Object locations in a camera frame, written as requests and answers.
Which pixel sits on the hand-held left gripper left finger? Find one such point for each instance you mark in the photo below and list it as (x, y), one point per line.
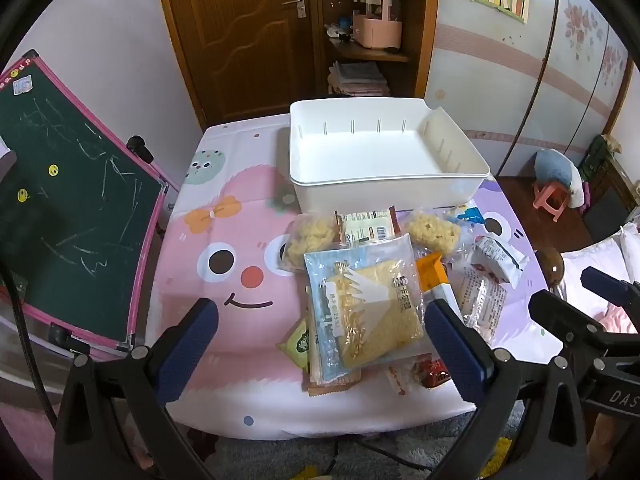
(187, 350)

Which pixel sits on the floral sliding wardrobe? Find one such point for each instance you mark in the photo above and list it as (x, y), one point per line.
(500, 85)

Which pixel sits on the brown wooden ball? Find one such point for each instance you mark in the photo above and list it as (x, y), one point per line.
(550, 265)

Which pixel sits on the brown wooden corner shelf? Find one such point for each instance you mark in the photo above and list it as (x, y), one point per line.
(370, 52)

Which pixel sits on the dark wooden nightstand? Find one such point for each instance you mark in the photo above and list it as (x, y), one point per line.
(615, 185)

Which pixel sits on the clear packet of yellow noodles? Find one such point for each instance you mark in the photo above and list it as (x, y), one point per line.
(310, 235)

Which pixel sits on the large blue bread packet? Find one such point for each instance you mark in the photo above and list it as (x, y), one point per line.
(370, 305)

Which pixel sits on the pink plastic basket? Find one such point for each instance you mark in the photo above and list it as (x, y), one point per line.
(375, 32)

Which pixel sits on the stack of folded cloths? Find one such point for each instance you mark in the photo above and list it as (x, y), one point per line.
(357, 80)

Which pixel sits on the white plastic bin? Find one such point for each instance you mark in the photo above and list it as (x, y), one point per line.
(360, 152)

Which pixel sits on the green snack packet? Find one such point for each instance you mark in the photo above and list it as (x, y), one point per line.
(296, 345)

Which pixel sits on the pink-framed green chalkboard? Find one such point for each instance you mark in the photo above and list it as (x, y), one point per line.
(75, 195)

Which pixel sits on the brown wooden door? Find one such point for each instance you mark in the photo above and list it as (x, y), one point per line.
(240, 35)

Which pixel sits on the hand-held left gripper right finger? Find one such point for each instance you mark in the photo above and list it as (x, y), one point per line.
(455, 350)

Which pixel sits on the white red-edged snack packet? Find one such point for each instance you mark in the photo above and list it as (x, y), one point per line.
(367, 225)

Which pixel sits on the clear packet yellow rice bar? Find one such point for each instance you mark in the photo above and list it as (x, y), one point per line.
(434, 228)

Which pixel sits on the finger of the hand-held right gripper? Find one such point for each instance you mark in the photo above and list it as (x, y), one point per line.
(560, 317)
(607, 282)

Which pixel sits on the grey rug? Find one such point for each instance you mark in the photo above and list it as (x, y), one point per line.
(280, 455)

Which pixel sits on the white snack packet red print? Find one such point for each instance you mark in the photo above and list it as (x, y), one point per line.
(500, 260)

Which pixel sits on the small blue snack packet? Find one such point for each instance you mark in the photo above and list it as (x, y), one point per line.
(472, 215)

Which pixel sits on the orange snack packet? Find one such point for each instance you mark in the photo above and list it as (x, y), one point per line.
(432, 272)

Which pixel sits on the clear packet with printed text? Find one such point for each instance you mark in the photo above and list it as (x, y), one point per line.
(482, 292)

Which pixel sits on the pink plastic stool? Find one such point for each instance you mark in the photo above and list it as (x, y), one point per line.
(545, 195)

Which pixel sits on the white pillow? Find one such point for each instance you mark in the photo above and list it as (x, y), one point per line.
(600, 255)

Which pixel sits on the cartoon printed tablecloth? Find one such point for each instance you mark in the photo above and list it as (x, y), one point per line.
(240, 200)

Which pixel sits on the clear packet with red lettering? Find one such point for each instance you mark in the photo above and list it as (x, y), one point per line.
(400, 377)

